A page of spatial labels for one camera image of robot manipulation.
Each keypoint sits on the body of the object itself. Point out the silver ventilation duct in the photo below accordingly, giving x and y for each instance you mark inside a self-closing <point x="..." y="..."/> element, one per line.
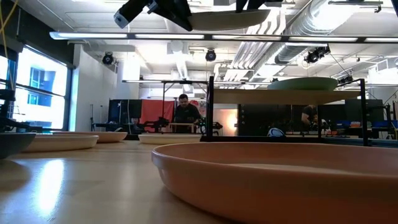
<point x="311" y="21"/>

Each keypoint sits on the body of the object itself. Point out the black ceiling spotlight cluster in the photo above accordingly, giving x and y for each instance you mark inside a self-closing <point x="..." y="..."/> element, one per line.
<point x="317" y="54"/>

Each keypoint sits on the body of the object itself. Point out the red fabric panel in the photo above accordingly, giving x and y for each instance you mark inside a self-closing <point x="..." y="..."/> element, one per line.
<point x="152" y="112"/>

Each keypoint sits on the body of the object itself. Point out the green plate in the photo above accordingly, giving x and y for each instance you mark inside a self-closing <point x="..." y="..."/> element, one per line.
<point x="303" y="84"/>

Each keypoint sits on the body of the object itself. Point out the terracotta plate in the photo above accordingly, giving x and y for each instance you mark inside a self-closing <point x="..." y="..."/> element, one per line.
<point x="280" y="186"/>

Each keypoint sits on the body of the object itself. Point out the beige plate stack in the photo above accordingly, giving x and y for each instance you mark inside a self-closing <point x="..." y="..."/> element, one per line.
<point x="169" y="139"/>

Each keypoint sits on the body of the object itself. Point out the large window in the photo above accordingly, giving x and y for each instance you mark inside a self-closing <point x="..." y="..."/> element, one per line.
<point x="40" y="93"/>

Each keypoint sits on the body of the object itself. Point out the black cabinet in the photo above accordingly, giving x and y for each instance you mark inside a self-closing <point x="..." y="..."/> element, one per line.
<point x="258" y="119"/>

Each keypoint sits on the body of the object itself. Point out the black plate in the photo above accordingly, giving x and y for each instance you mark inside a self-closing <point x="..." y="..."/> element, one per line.
<point x="14" y="144"/>

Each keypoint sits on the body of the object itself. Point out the black aluminium rig frame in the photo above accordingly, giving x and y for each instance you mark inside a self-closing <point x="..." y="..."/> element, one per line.
<point x="295" y="139"/>

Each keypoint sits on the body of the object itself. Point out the white blue ball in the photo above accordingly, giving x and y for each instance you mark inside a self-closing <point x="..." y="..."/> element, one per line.
<point x="275" y="132"/>

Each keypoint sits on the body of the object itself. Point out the rig light bar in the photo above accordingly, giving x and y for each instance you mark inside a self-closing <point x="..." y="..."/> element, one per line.
<point x="93" y="35"/>

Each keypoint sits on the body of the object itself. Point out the black partition panel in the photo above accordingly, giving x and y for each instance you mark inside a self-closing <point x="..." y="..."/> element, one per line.
<point x="124" y="112"/>

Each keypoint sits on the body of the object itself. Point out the person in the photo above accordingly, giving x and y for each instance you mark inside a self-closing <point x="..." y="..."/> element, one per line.
<point x="186" y="113"/>
<point x="308" y="113"/>

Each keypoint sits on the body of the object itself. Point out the black ceiling track fixture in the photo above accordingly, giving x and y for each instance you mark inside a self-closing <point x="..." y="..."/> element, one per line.
<point x="354" y="2"/>

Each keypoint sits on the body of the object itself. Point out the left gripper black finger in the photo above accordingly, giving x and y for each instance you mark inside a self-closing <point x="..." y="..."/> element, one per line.
<point x="175" y="14"/>

